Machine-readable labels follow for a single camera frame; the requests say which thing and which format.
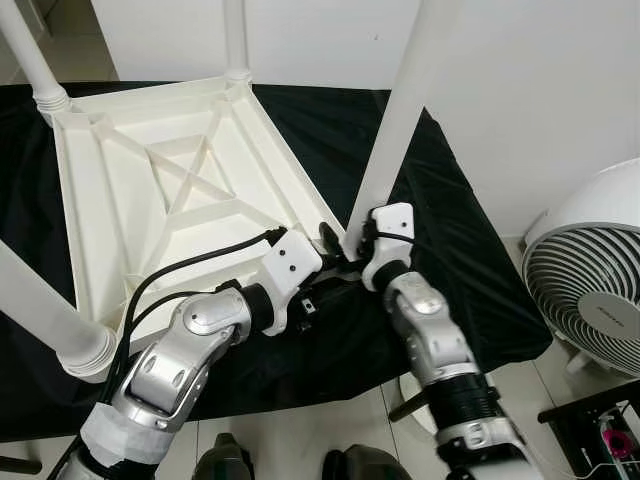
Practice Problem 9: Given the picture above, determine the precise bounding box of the white plastic table top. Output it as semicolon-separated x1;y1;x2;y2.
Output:
45;72;351;383

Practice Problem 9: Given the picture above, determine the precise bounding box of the black tablecloth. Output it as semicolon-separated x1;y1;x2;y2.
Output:
0;80;554;443

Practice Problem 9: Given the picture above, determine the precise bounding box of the white round floor base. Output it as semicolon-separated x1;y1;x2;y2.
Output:
398;372;443;437

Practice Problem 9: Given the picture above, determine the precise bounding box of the black metal table leg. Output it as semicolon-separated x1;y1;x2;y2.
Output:
388;390;433;423
0;455;43;474

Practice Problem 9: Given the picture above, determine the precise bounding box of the dark grey robot right foot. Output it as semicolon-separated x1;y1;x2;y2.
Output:
320;445;411;480

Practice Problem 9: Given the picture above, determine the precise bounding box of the dark grey robot foot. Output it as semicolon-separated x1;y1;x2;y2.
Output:
193;432;258;480
320;445;411;480

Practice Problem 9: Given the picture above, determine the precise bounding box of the dark grey robot left foot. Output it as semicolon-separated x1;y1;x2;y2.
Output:
193;432;258;480

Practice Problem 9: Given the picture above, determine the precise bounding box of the white floor fan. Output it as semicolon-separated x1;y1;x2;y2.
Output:
520;158;640;379

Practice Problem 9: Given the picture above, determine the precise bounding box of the magenta round object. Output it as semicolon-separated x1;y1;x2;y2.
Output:
598;425;629;456

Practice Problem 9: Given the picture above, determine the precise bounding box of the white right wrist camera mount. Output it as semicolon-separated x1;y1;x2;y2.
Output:
360;203;417;293

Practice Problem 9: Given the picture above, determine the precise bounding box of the thin white wire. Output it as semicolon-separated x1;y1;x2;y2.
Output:
572;455;613;476

